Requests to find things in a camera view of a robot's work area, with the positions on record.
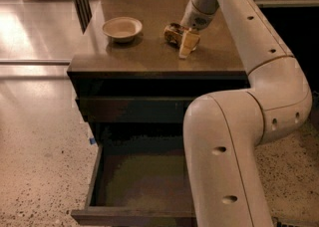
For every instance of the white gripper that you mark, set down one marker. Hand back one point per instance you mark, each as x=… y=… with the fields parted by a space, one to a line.
x=196 y=19

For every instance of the crushed orange soda can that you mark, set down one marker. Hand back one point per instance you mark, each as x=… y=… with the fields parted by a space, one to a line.
x=173 y=34

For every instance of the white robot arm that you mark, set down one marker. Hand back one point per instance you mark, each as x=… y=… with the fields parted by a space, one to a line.
x=221 y=129

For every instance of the dark wooden drawer cabinet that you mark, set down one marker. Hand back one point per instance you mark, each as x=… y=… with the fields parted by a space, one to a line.
x=148 y=66

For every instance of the closed top drawer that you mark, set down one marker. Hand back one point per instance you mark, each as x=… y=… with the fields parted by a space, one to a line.
x=135 y=110

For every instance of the open middle drawer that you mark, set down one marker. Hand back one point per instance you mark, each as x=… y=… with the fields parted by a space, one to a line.
x=141 y=182

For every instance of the beige paper bowl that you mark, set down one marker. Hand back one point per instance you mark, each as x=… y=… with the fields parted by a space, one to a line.
x=122 y=29

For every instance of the blue tape piece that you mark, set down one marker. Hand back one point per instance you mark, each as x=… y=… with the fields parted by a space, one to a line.
x=92 y=141

